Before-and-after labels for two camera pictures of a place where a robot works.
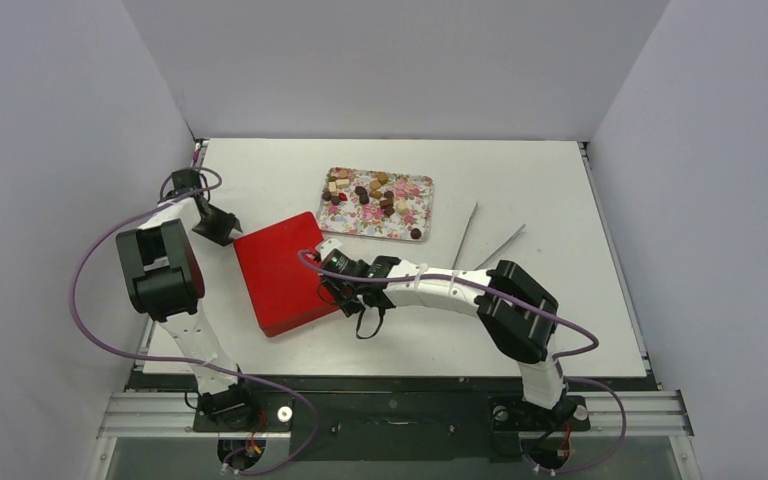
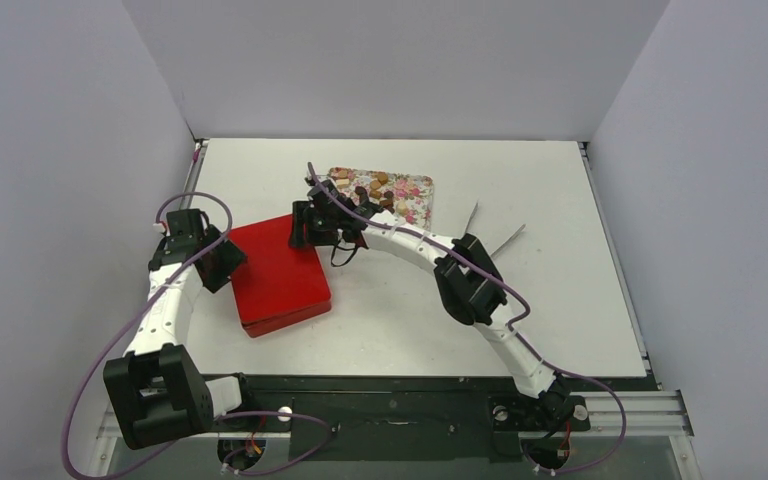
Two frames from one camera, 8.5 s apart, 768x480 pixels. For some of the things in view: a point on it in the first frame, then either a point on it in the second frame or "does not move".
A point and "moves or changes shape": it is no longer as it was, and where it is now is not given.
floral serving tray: x=376 y=204 does not move
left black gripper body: x=218 y=227 to x=226 y=259
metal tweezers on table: x=465 y=232 does not move
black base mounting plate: x=386 y=418 does not move
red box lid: x=280 y=284 moves or changes shape
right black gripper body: x=342 y=292 to x=302 y=225
